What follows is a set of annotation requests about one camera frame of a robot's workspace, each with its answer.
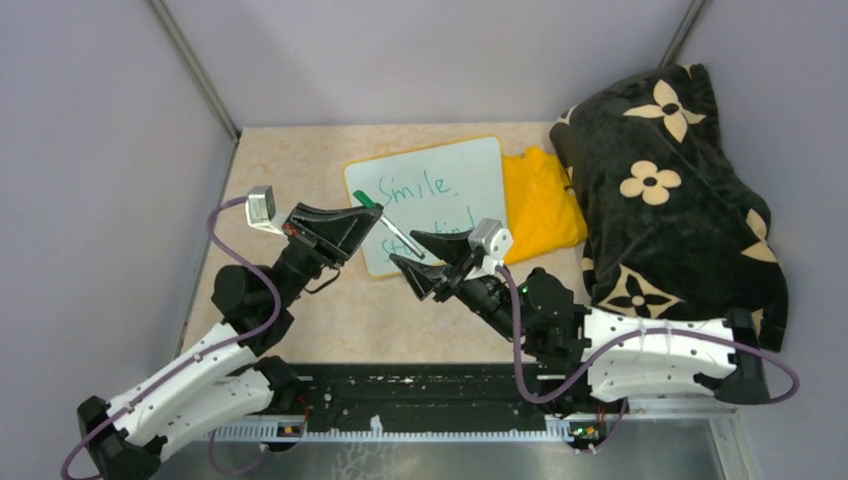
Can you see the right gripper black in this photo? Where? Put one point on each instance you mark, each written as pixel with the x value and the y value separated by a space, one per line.
pixel 453 249

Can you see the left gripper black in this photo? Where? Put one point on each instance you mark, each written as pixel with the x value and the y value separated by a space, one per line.
pixel 328 234

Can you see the green marker cap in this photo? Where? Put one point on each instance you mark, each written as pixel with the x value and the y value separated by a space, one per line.
pixel 364 199

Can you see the green whiteboard marker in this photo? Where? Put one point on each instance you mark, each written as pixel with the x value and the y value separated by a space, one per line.
pixel 402 237

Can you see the yellow-framed whiteboard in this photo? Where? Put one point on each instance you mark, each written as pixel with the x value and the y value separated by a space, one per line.
pixel 447 188

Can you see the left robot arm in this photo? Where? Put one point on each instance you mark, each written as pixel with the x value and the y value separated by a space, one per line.
pixel 229 372

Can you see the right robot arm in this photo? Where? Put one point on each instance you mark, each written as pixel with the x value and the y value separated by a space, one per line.
pixel 558 344

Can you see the yellow folded cloth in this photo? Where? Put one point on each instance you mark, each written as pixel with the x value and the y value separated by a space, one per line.
pixel 543 214

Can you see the black floral blanket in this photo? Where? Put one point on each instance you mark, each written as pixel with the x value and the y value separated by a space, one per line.
pixel 673 232

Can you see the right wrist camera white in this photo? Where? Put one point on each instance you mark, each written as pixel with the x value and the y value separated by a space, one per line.
pixel 490 242

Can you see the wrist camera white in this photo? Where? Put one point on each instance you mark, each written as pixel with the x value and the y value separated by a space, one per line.
pixel 260 209
pixel 490 242

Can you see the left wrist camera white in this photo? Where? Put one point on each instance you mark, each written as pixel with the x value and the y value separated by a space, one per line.
pixel 260 209

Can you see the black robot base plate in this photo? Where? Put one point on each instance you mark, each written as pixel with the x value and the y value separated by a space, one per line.
pixel 424 397

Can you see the aluminium rail frame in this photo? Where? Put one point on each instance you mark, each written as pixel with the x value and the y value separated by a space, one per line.
pixel 397 434

